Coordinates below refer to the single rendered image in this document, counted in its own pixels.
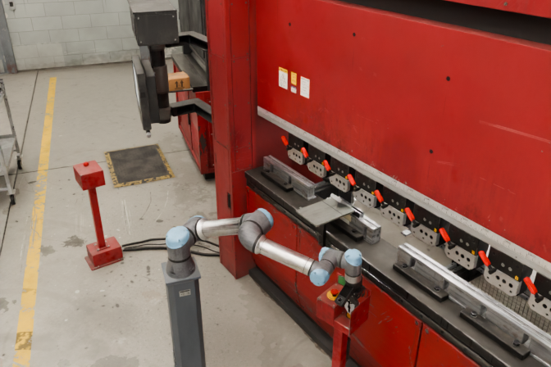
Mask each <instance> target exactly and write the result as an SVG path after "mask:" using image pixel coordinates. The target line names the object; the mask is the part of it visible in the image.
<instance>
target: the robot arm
mask: <svg viewBox="0 0 551 367"><path fill-rule="evenodd" d="M273 224H274V220H273V218H272V215H271V214H270V212H268V211H267V210H265V209H262V208H259V209H257V210H255V211H254V212H253V213H247V214H243V215H242V216H241V217H237V218H229V219H221V220H208V219H206V218H205V217H204V218H203V216H201V215H196V216H194V217H192V218H190V219H189V220H188V221H187V222H186V223H185V224H183V225H182V226H176V228H175V227H174V228H172V229H170V230H169V231H168V232H167V234H166V248H167V255H168V260H167V263H166V274H167V275H168V276H170V277H172V278H173V279H183V278H186V277H189V276H190V275H191V274H192V273H193V272H194V271H195V264H194V260H193V259H192V257H191V254H190V248H191V247H192V246H193V245H194V244H195V243H196V242H198V241H203V240H208V239H209V238H210V237H217V236H227V235H238V237H239V241H240V242H241V244H242V245H243V246H244V247H245V248H246V249H247V250H249V251H250V252H252V253H254V254H258V253H260V254H262V255H264V256H267V257H269V258H271V259H272V260H274V261H278V262H280V263H281V264H283V265H286V266H288V267H290V268H292V269H294V270H297V271H298V272H301V273H303V274H305V275H307V276H309V277H310V280H311V282H312V283H313V284H315V285H317V286H322V285H324V284H325V283H326V282H327V281H328V279H329V278H330V276H331V274H332V273H333V271H334V270H335V268H336V267H338V268H341V269H344V272H345V283H346V284H345V285H344V287H343V288H342V290H341V291H340V293H339V295H338V296H337V297H336V298H335V303H336V304H337V305H338V306H341V307H344V306H345V309H346V310H347V312H348V313H349V314H350V315H351V311H353V310H354V309H355V308H356V307H357V306H358V305H359V304H360V302H358V298H359V297H360V296H361V294H362V291H363V290H364V293H363V294H362V297H363V296H364V295H365V286H363V285H362V254H361V252H360V251H359V250H357V249H348V250H347V251H346V252H343V251H338V250H335V249H333V248H328V247H323V248H322V249H321V252H320V254H319V262H318V261H315V260H313V259H311V258H309V257H307V256H304V255H302V254H300V253H298V252H296V251H293V250H291V249H289V248H287V247H284V246H282V245H280V244H279V243H276V242H273V241H271V240H269V239H267V238H266V236H265V235H266V234H267V232H268V231H270V230H271V228H272V226H273ZM361 287H363V288H361Z"/></svg>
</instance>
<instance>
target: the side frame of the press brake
mask: <svg viewBox="0 0 551 367"><path fill-rule="evenodd" d="M205 9H206V24H207V51H208V65H209V80H210V94H211V109H212V137H213V151H214V166H215V180H216V207H217V219H218V220H221V219H229V218H237V217H241V216H242V215H243V214H247V191H246V186H247V178H245V174H244V171H247V170H251V169H255V168H257V167H260V166H264V160H263V157H264V156H269V155H272V156H273V157H275V158H276V159H278V160H279V161H281V162H283V163H285V164H286V165H287V166H289V167H290V168H292V169H293V170H295V171H297V172H299V173H300V174H301V175H303V176H304V177H306V178H307V179H309V180H311V181H312V182H313V183H315V184H316V183H319V182H321V181H323V178H321V177H319V176H318V175H316V174H314V173H312V172H311V171H310V170H309V169H308V167H307V165H304V164H302V165H300V164H299V163H297V162H295V161H293V160H292V159H290V158H289V156H288V151H287V150H286V148H287V147H286V146H285V145H284V143H283V141H282V139H281V137H282V136H285V138H286V139H287V141H288V142H289V132H288V131H286V130H284V129H282V128H281V127H279V126H277V125H275V124H273V123H271V122H270V121H269V120H266V119H264V118H263V117H261V116H259V115H258V114H257V23H256V0H205ZM219 250H220V263H221V264H223V266H225V267H226V268H227V270H228V271H229V272H230V273H231V274H232V275H233V276H234V277H235V279H239V278H241V277H243V276H245V275H248V274H249V272H248V271H249V270H250V269H252V268H254V267H256V264H255V263H254V261H253V256H252V253H251V252H250V251H249V250H247V249H246V248H245V247H244V246H243V245H242V244H241V242H240V241H239V237H238V235H227V236H219Z"/></svg>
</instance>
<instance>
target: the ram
mask: <svg viewBox="0 0 551 367"><path fill-rule="evenodd" d="M256 23H257V105H258V106H259V107H261V108H262V109H264V110H266V111H269V112H270V113H271V114H273V115H275V116H278V117H280V118H281V119H282V120H285V121H287V122H289V123H290V124H292V125H294V126H296V127H298V128H300V129H302V130H303V131H305V132H307V133H309V134H311V135H313V136H314V137H316V138H319V139H320V140H322V141H324V142H325V143H328V144H330V145H331V146H333V147H335V148H337V149H339V150H340V151H342V152H345V153H346V154H348V155H350V156H352V157H354V158H356V159H357V160H359V161H361V162H363V163H365V164H367V165H369V166H370V167H372V168H374V169H376V170H378V171H379V172H381V173H383V174H386V175H388V176H389V177H390V178H392V179H395V180H397V181H399V182H400V183H401V184H404V185H406V186H408V187H409V188H411V189H413V190H415V191H417V192H419V193H420V194H422V195H424V196H426V197H428V198H430V199H431V200H433V201H435V202H438V203H439V204H441V205H442V206H445V207H447V208H449V209H450V210H452V211H454V212H456V213H458V214H459V215H462V216H463V217H465V218H467V219H469V220H471V221H473V222H474V223H476V224H478V225H480V226H482V227H484V228H485V229H488V230H489V231H491V232H493V233H495V234H497V235H499V236H500V237H502V238H505V239H506V240H508V241H509V242H512V243H514V244H516V245H517V246H519V247H521V248H523V249H525V250H527V251H528V252H530V253H532V254H534V255H536V256H538V257H539V258H541V259H543V260H545V261H547V262H548V263H550V264H551V45H548V44H545V43H537V42H533V41H530V40H525V39H518V38H514V37H510V36H506V35H501V34H495V33H490V32H486V31H483V30H478V29H471V28H467V27H463V26H459V25H452V24H448V23H444V22H439V21H436V20H428V19H424V18H421V17H416V16H409V15H405V14H401V13H397V12H392V11H386V10H381V9H377V8H374V7H366V6H362V5H358V4H354V3H350V2H343V1H339V0H256ZM279 67H281V68H283V69H285V70H287V71H288V78H287V89H286V88H282V87H281V86H279ZM291 72H293V73H295V74H297V79H296V85H294V84H291ZM300 75H301V76H302V77H305V78H307V79H310V89H309V99H308V98H306V97H303V96H301V95H300ZM291 86H294V87H295V88H296V93H294V92H291ZM257 114H258V115H259V116H261V117H263V118H264V119H266V120H269V121H270V122H271V123H273V124H275V125H277V126H279V127H281V128H282V129H284V130H286V131H288V132H290V133H291V134H293V135H295V136H297V137H298V138H301V139H302V140H304V141H305V142H307V143H310V144H311V145H313V146H314V147H317V148H318V149H320V150H322V151H323V152H325V153H327V154H329V155H331V156H332V157H334V158H336V159H337V160H339V161H342V162H343V163H344V164H346V165H349V166H350V167H352V168H354V169H355V170H357V171H359V172H361V173H363V174H364V175H366V176H368V177H370V178H371V179H374V180H375V181H377V182H378V183H380V184H383V185H384V186H386V187H387V188H390V189H391V190H393V191H395V192H396V193H398V194H400V195H402V196H404V197H405V198H407V199H409V200H410V201H412V202H415V203H416V204H417V205H419V206H422V207H423V208H425V209H427V210H428V211H430V212H432V213H434V214H436V215H437V216H439V217H441V218H443V219H444V220H447V221H448V222H449V223H451V224H454V225H456V226H457V227H459V228H460V229H463V230H464V231H466V232H468V233H469V234H471V235H473V236H475V237H477V238H479V239H480V240H482V241H483V242H486V243H488V244H489V245H490V246H492V247H495V248H496V249H498V250H500V251H502V252H503V253H505V254H507V255H509V256H510V257H512V258H514V259H516V260H517V261H520V262H521V263H522V264H524V265H527V266H529V267H530V268H532V269H533V270H536V271H537V272H539V273H541V274H542V275H544V276H546V277H548V278H550V279H551V272H550V271H548V270H547V269H545V268H543V267H541V266H539V265H537V264H536V263H534V262H532V261H530V260H528V259H526V258H525V257H523V256H521V255H519V254H517V253H516V252H514V251H512V250H510V249H508V248H507V247H505V246H503V245H501V244H499V243H498V242H495V241H494V240H492V239H491V238H488V237H486V236H485V235H483V234H482V233H479V232H477V231H475V230H474V229H472V228H470V227H468V226H467V225H465V224H463V223H461V222H459V221H458V220H455V219H454V218H452V217H451V216H449V215H446V214H445V213H443V212H442V211H439V210H437V209H435V208H434V207H433V206H430V205H428V204H426V203H425V202H423V201H421V200H419V199H418V198H416V197H414V196H412V195H411V194H409V193H406V192H404V191H403V190H402V189H400V188H397V187H395V186H394V185H393V184H391V183H388V182H386V181H385V180H383V179H381V178H379V177H378V176H376V175H374V174H372V173H371V172H369V171H367V170H364V169H363V168H362V167H360V166H358V165H355V164H354V163H352V162H351V161H348V160H346V159H345V158H343V157H341V156H339V155H338V154H336V153H334V152H332V151H331V150H329V149H327V148H325V147H323V146H322V145H320V144H318V143H315V142H314V141H312V140H311V139H309V138H306V137H305V136H303V135H301V134H299V133H298V132H296V131H294V130H292V129H290V128H289V127H287V126H285V125H283V124H281V123H280V122H278V121H276V120H274V119H272V118H271V117H269V116H266V115H265V114H263V113H261V112H260V111H257Z"/></svg>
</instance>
